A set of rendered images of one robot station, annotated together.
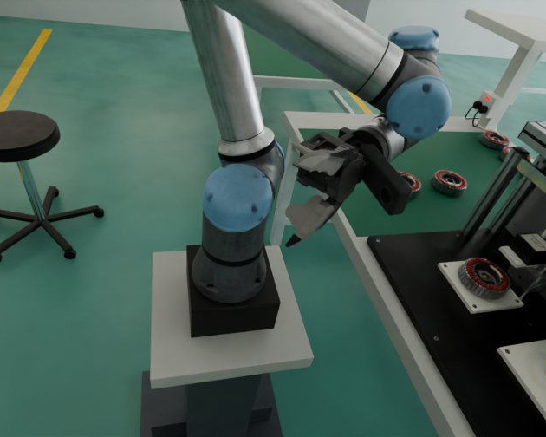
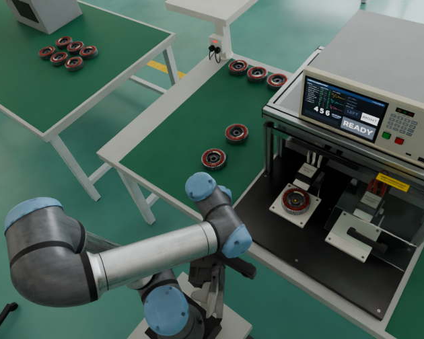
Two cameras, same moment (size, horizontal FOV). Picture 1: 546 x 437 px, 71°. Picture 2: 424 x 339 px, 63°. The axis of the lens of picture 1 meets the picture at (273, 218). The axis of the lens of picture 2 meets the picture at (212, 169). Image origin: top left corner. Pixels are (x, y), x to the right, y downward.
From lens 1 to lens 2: 58 cm
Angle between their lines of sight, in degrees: 19
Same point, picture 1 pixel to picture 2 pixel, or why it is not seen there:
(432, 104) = (243, 244)
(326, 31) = (178, 258)
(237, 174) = (157, 300)
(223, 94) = not seen: hidden behind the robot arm
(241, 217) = (180, 323)
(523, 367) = (340, 241)
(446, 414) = (325, 297)
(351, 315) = not seen: hidden behind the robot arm
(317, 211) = (219, 300)
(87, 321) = not seen: outside the picture
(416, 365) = (297, 282)
